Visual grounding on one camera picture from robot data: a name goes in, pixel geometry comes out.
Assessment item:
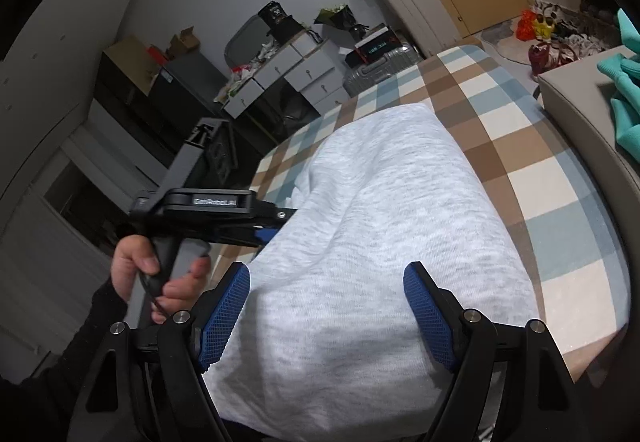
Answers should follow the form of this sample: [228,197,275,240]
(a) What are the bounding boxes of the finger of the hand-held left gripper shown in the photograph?
[215,222,277,250]

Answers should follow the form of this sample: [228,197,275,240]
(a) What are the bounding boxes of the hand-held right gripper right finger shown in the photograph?
[402,261,581,442]

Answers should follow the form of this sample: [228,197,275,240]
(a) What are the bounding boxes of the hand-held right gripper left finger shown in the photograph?
[65,261,252,442]

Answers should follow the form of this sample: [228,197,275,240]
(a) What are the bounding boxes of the light grey hoodie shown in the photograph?
[202,103,541,440]

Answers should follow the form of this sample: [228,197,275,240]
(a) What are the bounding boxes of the person's left forearm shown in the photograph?
[0,279,128,442]

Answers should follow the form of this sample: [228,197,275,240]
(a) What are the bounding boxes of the person's left hand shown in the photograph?
[111,234,212,325]

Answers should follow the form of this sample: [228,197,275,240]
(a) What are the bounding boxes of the dark grey fridge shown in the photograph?
[149,57,236,143]

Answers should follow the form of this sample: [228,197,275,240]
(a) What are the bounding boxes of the black duffel bag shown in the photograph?
[267,82,326,143]

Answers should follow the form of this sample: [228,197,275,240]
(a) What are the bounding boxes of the black tall cabinet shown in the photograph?
[97,47,166,163]

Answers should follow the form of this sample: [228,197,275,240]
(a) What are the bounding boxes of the pile of desk clutter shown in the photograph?
[215,42,281,105]

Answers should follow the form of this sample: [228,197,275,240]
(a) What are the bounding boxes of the white desk with drawers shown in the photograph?
[222,34,351,123]

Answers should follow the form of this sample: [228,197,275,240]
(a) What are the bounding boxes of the flat cardboard sheet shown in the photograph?
[102,34,163,95]

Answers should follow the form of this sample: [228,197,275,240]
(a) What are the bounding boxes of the open cardboard box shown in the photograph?
[167,26,201,60]

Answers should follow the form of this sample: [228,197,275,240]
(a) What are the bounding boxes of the grey arched mirror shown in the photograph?
[225,16,273,70]

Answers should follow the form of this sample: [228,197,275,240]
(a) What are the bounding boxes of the checked bed sheet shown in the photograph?
[207,44,631,383]

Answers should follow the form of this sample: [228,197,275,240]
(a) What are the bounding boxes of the silver hard suitcase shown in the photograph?
[342,44,423,98]

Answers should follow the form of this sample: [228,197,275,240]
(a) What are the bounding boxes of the black shopping bag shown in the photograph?
[258,1,306,43]

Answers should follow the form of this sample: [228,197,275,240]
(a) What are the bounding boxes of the black red printed box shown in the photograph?
[354,24,403,58]

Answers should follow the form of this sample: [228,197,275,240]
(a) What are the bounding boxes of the dark wrapped bouquet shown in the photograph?
[314,4,368,40]

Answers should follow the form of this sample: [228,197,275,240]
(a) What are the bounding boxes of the white hard suitcase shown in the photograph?
[371,0,463,59]

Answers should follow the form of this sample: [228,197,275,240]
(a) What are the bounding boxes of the teal cloth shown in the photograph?
[596,8,640,150]

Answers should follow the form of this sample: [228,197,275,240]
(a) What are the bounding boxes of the pile of loose shoes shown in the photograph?
[527,0,621,79]

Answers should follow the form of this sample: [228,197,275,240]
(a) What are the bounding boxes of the orange plastic bag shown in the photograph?
[516,11,541,40]

